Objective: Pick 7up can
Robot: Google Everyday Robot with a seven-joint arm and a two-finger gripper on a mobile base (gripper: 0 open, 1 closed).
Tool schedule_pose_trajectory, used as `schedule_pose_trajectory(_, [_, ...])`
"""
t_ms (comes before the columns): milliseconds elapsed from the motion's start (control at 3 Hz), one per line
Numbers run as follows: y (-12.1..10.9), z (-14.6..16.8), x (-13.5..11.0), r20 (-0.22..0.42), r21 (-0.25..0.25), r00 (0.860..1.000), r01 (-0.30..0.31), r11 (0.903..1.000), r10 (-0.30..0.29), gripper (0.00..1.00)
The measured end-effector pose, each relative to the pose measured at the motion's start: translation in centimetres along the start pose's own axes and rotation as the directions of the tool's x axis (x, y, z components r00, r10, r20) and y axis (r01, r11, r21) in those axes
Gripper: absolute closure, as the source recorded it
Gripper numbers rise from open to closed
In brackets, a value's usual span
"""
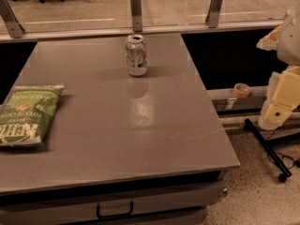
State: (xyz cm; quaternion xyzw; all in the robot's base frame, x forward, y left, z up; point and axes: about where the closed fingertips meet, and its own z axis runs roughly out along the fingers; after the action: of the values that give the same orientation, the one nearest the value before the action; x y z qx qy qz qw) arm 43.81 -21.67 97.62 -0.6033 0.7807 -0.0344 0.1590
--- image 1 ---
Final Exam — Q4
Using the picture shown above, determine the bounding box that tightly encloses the black metal stand base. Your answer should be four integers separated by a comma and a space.
244, 118, 300, 183

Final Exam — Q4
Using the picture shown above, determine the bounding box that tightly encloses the green potato chips bag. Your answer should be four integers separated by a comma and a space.
0, 84, 65, 147

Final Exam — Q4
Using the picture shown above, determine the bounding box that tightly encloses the silver green 7up can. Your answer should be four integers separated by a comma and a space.
125, 34, 147, 77

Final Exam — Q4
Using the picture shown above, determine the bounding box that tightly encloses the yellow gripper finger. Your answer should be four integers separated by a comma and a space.
258, 66, 300, 130
257, 26, 280, 51

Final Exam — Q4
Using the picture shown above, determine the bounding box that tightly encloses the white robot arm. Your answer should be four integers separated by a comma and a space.
257, 10, 300, 130

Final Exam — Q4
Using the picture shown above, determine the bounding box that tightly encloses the grey table drawer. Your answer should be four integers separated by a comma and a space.
0, 181, 226, 225

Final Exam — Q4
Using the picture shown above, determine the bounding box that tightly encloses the grey metal bracket right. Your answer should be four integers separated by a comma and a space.
205, 0, 223, 28

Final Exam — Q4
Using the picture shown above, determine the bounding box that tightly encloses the grey metal bracket middle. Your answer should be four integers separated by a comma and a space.
130, 0, 143, 32

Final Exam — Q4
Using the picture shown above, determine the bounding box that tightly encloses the black drawer handle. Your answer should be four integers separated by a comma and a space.
96, 202, 134, 220

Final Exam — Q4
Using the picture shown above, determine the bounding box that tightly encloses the black cable on floor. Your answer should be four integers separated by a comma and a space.
265, 128, 300, 171

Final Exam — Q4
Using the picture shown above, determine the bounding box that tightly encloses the grey metal bracket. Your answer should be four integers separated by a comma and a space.
130, 0, 143, 32
0, 0, 24, 38
205, 0, 223, 28

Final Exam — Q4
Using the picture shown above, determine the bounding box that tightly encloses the grey metal bracket left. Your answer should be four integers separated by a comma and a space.
0, 0, 24, 38

